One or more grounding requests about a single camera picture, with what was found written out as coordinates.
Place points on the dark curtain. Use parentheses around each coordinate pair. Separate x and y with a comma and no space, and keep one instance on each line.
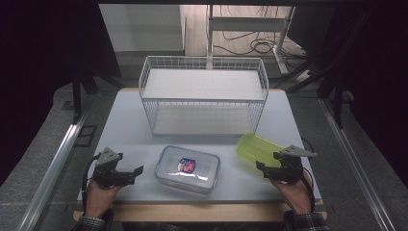
(378,70)
(35,64)

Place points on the black metal stand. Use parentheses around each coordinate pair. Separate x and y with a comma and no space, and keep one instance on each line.
(336,96)
(77,93)

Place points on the person's left hand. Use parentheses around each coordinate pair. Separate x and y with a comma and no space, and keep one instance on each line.
(99,199)

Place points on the clear lidded food container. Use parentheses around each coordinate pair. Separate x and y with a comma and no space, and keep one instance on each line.
(187,170)

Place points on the aluminium rail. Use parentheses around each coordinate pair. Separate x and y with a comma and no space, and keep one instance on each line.
(356,160)
(51,173)

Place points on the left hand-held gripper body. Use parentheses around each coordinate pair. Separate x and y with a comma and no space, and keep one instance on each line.
(107,166)

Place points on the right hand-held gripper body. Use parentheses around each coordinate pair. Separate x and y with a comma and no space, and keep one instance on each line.
(288,168)

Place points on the person's right hand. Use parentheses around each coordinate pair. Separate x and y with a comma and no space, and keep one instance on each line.
(293,195)

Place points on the wooden table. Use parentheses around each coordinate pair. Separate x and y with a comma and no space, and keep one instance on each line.
(198,212)

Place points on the pale grey table mat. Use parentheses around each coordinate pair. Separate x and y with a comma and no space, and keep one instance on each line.
(128,128)

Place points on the yellow-green plastic lid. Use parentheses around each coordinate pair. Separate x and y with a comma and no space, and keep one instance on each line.
(256,148)

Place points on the white metal desk frame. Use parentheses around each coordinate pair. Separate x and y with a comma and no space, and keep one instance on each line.
(247,24)

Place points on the white cabinet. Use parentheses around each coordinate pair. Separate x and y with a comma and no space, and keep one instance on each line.
(141,27)

